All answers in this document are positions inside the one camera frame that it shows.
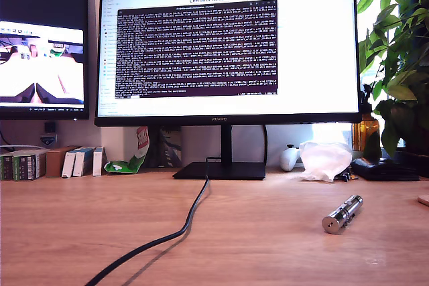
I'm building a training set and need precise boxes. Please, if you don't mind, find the green printed box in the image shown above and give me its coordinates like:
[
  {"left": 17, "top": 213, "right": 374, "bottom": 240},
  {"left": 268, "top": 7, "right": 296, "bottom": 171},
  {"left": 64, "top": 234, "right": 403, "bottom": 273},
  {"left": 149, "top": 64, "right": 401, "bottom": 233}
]
[
  {"left": 12, "top": 151, "right": 46, "bottom": 181},
  {"left": 0, "top": 153, "right": 14, "bottom": 181}
]

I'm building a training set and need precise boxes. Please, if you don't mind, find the green leafy potted plant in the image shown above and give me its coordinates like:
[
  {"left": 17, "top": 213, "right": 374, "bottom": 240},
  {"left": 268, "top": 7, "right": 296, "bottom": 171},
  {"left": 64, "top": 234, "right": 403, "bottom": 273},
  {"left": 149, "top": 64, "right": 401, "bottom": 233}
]
[{"left": 355, "top": 0, "right": 429, "bottom": 168}]

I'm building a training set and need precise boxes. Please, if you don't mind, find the metallic silver laser pointer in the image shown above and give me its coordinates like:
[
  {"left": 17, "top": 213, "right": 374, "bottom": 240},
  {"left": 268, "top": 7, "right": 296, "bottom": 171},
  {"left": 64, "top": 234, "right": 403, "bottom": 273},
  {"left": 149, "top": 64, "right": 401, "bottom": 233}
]
[{"left": 322, "top": 194, "right": 364, "bottom": 235}]

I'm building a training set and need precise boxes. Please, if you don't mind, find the amber glass bottle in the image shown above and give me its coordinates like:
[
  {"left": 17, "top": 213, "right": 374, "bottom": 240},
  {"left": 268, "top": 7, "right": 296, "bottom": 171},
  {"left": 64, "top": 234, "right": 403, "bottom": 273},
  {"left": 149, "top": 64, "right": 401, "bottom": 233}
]
[{"left": 352, "top": 103, "right": 381, "bottom": 151}]

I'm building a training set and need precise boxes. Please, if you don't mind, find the blue shield badge sticker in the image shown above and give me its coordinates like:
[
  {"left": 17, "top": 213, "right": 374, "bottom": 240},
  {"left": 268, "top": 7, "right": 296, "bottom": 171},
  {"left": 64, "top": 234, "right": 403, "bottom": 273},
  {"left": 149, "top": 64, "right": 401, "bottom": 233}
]
[{"left": 39, "top": 133, "right": 58, "bottom": 147}]

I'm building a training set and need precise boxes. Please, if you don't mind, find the brown cardboard box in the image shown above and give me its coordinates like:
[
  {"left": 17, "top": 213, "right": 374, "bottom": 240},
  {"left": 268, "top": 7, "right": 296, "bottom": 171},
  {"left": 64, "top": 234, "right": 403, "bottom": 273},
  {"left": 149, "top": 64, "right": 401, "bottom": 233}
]
[{"left": 45, "top": 145, "right": 81, "bottom": 178}]

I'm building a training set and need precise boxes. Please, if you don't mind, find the green and red snack bag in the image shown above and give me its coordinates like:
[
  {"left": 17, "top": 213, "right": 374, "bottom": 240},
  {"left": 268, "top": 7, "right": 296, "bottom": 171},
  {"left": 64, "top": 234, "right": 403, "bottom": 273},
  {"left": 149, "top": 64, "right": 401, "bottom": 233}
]
[{"left": 103, "top": 126, "right": 150, "bottom": 174}]

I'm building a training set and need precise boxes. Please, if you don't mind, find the thin black monitor cable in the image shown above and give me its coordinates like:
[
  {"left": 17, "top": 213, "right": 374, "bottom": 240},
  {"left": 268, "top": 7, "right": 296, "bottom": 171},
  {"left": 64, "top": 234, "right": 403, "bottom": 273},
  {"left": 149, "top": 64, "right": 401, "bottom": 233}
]
[{"left": 263, "top": 124, "right": 269, "bottom": 166}]

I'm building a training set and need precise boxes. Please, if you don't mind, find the white game controller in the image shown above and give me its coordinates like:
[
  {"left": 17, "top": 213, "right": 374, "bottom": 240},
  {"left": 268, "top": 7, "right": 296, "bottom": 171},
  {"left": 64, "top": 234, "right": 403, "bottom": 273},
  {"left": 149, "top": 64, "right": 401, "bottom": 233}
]
[{"left": 280, "top": 144, "right": 302, "bottom": 172}]

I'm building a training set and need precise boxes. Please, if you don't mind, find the thick black table cable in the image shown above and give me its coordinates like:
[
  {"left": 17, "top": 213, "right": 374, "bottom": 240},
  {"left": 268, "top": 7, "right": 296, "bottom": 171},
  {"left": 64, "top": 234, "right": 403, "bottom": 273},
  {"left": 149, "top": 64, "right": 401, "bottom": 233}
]
[{"left": 83, "top": 155, "right": 222, "bottom": 286}]

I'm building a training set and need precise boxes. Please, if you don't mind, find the small white and blue box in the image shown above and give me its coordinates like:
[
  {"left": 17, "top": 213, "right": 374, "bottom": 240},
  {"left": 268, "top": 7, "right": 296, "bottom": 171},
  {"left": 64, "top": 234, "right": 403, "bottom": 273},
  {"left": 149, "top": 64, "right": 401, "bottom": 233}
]
[
  {"left": 92, "top": 146, "right": 107, "bottom": 177},
  {"left": 61, "top": 151, "right": 80, "bottom": 178},
  {"left": 72, "top": 147, "right": 95, "bottom": 177}
]

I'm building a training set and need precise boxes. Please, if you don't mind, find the black leather wallet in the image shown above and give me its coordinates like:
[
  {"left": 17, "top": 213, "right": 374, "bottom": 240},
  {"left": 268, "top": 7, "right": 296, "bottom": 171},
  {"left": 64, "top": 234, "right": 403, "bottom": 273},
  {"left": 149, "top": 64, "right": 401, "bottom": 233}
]
[{"left": 351, "top": 156, "right": 421, "bottom": 182}]

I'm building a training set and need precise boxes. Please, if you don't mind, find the large black Huawei monitor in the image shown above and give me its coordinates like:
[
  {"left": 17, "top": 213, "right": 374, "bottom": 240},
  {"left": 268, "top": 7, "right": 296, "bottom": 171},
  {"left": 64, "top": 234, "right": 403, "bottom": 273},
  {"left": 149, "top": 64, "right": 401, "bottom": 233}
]
[{"left": 94, "top": 0, "right": 363, "bottom": 181}]

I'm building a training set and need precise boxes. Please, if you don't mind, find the black and yellow clip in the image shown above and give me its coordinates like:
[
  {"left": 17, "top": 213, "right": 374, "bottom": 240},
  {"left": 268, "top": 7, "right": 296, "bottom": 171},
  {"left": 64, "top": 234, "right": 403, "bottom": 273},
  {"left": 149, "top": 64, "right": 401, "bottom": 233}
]
[{"left": 336, "top": 170, "right": 357, "bottom": 182}]

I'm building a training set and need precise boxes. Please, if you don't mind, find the thin white cable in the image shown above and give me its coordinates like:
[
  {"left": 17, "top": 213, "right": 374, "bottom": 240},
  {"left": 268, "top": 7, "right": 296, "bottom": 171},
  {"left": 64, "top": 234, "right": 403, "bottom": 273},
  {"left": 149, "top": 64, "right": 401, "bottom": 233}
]
[{"left": 0, "top": 144, "right": 46, "bottom": 151}]

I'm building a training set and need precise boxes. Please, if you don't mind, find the dark patterned carton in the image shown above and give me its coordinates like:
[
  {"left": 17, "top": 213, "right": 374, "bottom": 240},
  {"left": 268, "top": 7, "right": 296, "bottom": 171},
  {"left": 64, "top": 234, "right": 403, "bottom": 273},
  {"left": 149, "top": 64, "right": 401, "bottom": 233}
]
[{"left": 159, "top": 125, "right": 184, "bottom": 168}]

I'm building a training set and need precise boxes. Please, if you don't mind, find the crumpled white plastic bag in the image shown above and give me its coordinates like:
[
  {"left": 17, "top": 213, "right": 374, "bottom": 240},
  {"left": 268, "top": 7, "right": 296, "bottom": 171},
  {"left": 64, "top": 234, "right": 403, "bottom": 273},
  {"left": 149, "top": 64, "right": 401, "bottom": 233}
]
[{"left": 294, "top": 141, "right": 353, "bottom": 183}]

